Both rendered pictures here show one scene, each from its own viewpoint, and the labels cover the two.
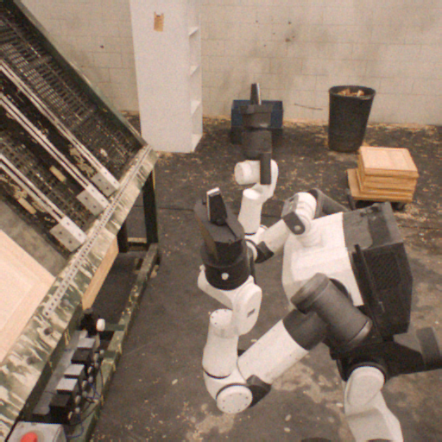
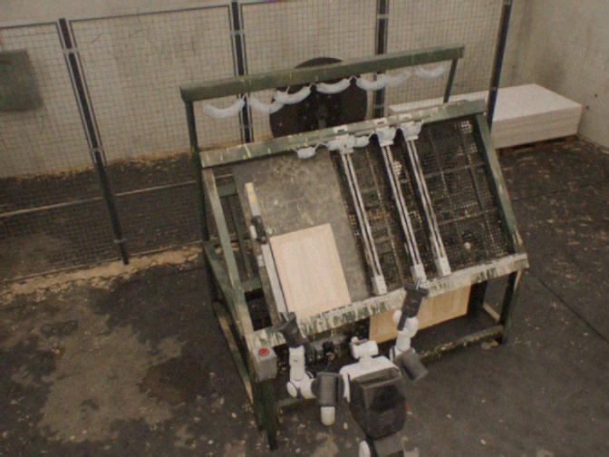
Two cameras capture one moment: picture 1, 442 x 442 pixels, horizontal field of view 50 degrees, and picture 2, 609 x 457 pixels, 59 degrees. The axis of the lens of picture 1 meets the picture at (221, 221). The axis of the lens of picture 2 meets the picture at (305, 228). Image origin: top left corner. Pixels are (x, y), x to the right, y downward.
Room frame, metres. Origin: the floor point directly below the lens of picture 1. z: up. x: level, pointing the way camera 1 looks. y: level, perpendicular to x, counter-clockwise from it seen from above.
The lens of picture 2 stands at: (-0.04, -1.76, 3.35)
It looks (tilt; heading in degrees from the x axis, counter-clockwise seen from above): 33 degrees down; 64
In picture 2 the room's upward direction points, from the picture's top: 2 degrees counter-clockwise
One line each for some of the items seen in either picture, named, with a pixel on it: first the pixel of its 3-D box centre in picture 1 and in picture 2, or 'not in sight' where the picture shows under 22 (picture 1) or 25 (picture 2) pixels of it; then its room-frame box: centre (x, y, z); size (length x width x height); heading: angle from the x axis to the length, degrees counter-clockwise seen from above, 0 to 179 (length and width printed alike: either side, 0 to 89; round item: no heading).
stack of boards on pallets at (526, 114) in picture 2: not in sight; (481, 124); (5.40, 3.59, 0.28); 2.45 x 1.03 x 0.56; 171
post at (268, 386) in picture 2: not in sight; (269, 412); (0.73, 0.47, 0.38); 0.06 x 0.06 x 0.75; 85
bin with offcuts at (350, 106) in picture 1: (348, 118); not in sight; (5.21, -1.44, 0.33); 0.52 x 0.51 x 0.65; 171
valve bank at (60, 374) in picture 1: (79, 370); (325, 351); (1.18, 0.50, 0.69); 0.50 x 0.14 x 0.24; 175
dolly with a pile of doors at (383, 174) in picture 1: (378, 176); not in sight; (3.90, -1.43, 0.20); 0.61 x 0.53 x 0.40; 171
